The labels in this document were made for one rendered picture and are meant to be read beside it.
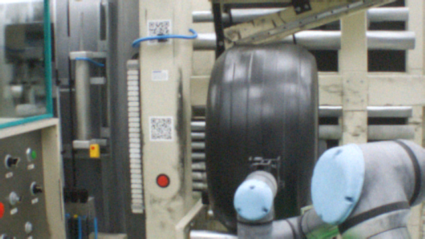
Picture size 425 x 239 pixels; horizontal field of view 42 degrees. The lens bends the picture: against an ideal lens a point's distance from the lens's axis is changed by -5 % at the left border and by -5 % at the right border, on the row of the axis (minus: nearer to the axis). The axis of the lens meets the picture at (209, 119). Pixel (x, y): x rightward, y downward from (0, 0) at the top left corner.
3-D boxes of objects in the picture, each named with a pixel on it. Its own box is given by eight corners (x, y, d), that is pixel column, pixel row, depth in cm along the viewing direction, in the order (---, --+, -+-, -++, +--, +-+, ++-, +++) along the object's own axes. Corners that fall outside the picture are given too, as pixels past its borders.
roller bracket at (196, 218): (175, 258, 168) (174, 226, 167) (202, 222, 207) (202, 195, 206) (186, 259, 167) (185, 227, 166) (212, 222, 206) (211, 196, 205)
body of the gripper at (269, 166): (281, 155, 141) (277, 164, 129) (281, 190, 142) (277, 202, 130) (250, 155, 143) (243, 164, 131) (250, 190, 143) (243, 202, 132)
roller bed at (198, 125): (175, 200, 219) (173, 121, 216) (184, 192, 234) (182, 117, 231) (228, 202, 215) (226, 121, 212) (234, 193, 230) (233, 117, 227)
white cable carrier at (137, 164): (132, 212, 182) (127, 60, 178) (137, 208, 187) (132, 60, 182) (145, 213, 181) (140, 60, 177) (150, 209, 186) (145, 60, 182)
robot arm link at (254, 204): (232, 224, 117) (232, 183, 116) (240, 211, 128) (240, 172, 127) (271, 225, 115) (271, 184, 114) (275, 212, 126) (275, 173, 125)
